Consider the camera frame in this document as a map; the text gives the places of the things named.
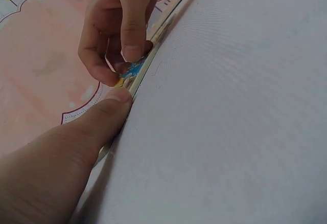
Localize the person's right hand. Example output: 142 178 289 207
77 0 167 86

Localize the person's left hand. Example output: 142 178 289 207
0 88 134 224

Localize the blue and yellow piece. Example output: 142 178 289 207
116 57 148 88

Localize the thin beige printed board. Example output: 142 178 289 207
93 0 205 167

